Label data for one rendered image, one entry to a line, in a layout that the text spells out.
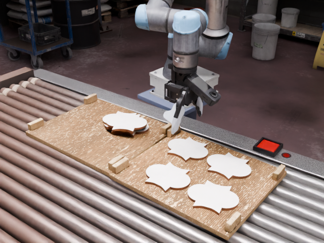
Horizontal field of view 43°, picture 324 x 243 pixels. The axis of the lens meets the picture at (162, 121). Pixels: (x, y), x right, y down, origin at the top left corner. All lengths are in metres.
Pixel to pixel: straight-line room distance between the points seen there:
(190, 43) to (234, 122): 2.38
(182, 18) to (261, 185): 0.52
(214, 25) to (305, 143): 1.88
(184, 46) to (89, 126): 0.52
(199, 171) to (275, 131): 2.23
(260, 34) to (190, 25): 3.73
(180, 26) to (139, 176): 0.45
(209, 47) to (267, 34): 3.17
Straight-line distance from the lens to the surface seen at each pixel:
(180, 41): 1.17
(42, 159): 1.39
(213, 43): 1.69
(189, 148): 1.34
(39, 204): 1.21
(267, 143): 1.44
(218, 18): 1.65
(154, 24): 1.28
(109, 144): 1.39
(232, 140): 1.46
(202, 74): 1.87
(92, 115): 1.57
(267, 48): 4.91
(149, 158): 1.31
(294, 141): 3.35
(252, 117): 3.61
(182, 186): 1.17
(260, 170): 1.29
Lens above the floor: 1.66
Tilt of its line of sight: 29 degrees down
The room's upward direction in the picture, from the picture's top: straight up
